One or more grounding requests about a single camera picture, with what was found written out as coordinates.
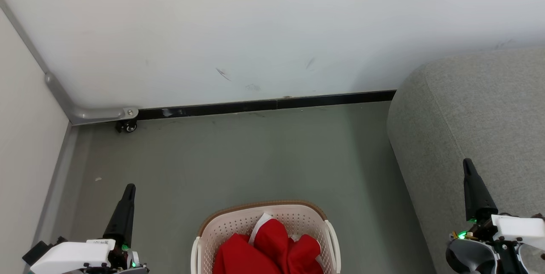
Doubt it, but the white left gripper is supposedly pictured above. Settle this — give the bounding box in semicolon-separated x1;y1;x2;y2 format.
29;183;149;274

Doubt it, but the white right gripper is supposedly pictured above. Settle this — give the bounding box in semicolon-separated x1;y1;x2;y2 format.
450;158;545;251

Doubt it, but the red jersey with black numbers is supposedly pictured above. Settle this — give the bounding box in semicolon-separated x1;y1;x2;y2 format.
212;233;282;274

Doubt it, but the red garment with white lining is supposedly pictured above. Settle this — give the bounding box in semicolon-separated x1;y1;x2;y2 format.
249;212;325;274

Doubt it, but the grey fabric sofa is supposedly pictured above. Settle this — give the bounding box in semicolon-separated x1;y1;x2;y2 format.
387;46;545;274

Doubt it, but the black caster wheel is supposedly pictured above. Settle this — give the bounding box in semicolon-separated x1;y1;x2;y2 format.
115;119;138;134

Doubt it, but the white perforated laundry basket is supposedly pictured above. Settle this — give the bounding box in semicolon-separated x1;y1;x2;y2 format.
191;200;342;274

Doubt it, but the black baseboard strip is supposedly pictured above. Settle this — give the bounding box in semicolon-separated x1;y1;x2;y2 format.
137;90;396;121

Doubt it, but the grey metal partition frame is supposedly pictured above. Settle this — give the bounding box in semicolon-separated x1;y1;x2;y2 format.
0;0;139;274

